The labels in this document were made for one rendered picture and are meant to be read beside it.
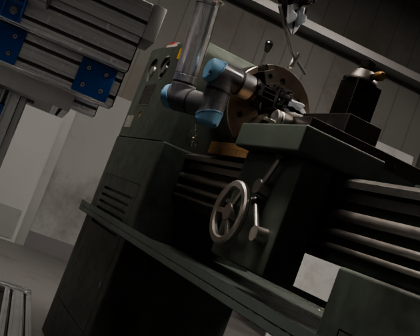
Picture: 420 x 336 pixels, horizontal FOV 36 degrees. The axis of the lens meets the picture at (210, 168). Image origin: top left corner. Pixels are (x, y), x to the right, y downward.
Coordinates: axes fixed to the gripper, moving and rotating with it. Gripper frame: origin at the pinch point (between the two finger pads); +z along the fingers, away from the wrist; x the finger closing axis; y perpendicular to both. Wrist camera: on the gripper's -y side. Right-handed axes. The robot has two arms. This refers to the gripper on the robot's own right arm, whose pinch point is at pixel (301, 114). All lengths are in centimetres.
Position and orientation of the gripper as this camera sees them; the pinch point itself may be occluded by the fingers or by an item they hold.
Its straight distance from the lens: 204.1
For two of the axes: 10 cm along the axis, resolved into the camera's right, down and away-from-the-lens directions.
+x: 3.5, -9.3, 0.7
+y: 3.8, 0.7, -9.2
